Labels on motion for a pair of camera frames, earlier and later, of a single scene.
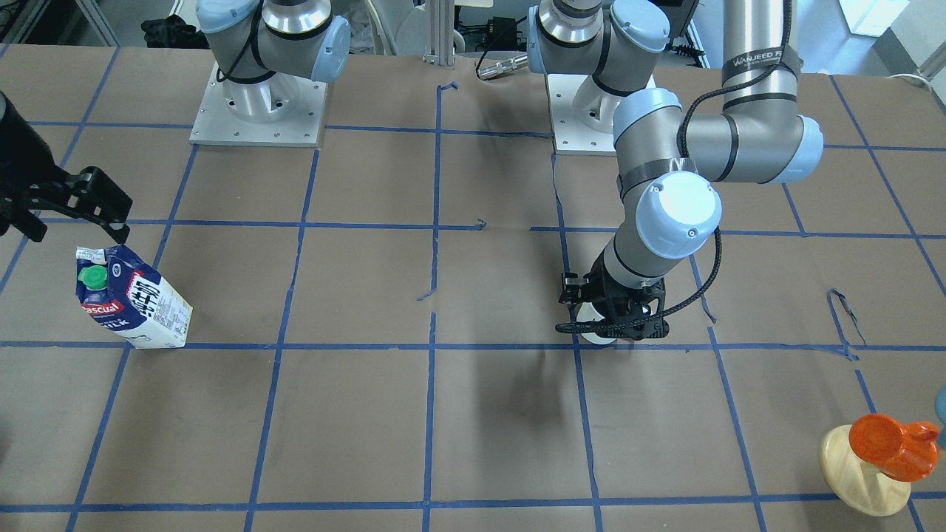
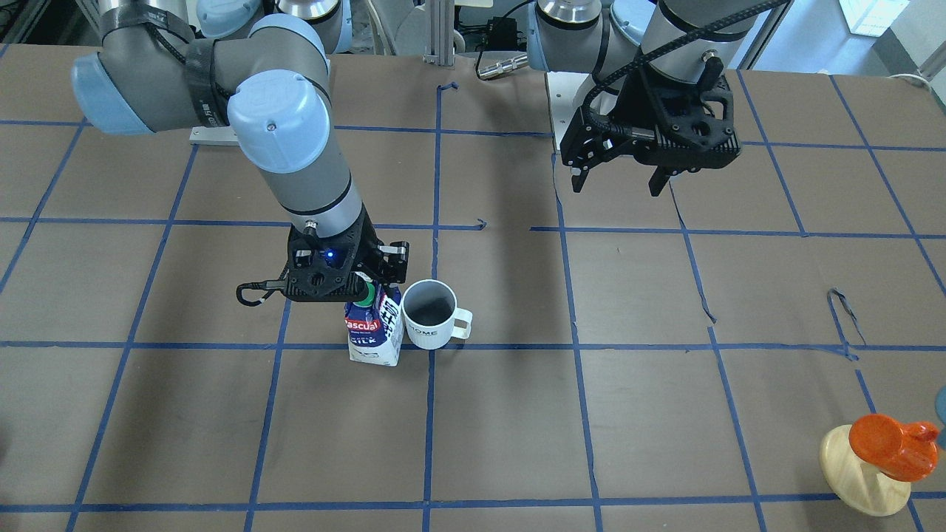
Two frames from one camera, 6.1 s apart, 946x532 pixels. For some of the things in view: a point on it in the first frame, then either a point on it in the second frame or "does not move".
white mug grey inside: x=585 y=312 → x=431 y=316
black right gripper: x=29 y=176 → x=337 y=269
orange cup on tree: x=903 y=451 does not move
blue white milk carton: x=126 y=296 → x=375 y=329
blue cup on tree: x=940 y=408 does not move
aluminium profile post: x=439 y=32 does not move
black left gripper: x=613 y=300 → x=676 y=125
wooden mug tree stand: x=860 y=487 does not move
